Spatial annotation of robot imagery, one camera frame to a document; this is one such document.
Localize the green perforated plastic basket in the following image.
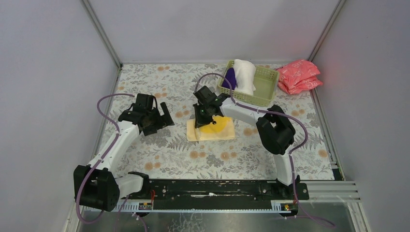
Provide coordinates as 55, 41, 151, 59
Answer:
223, 60, 280, 107

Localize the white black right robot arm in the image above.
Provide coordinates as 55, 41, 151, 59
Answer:
193, 86, 295, 186

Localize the purple microfibre towel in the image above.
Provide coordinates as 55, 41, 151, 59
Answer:
221, 68, 237, 90

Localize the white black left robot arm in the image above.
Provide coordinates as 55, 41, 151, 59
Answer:
73, 93, 174, 212

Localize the yellow duck towel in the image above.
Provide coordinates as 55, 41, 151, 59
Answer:
187, 116, 235, 142

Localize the white towel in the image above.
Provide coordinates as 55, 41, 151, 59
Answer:
233, 59, 256, 96

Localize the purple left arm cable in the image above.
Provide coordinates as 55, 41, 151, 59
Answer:
75, 93, 135, 225

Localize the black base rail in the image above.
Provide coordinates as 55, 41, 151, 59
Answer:
130, 179, 309, 211

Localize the pink patterned plastic package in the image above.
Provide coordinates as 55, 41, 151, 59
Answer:
277, 59, 323, 94

